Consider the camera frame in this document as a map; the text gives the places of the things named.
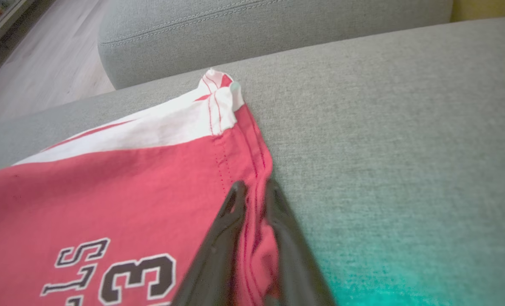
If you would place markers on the grey fabric sofa seat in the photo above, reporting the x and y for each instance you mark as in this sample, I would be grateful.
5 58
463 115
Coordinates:
405 148

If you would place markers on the yellow fabric cushion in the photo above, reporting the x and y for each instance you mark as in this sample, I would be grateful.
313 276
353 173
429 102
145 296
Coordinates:
490 8

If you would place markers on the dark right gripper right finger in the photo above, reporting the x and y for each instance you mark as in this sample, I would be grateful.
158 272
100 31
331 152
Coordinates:
297 263

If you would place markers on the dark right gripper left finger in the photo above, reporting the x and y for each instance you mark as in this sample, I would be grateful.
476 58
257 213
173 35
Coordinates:
216 259

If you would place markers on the red and white basketball jersey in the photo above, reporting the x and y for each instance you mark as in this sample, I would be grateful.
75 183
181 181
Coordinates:
108 191

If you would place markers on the grey fabric sofa cushion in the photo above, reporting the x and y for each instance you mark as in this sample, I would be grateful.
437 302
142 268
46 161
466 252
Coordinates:
235 38

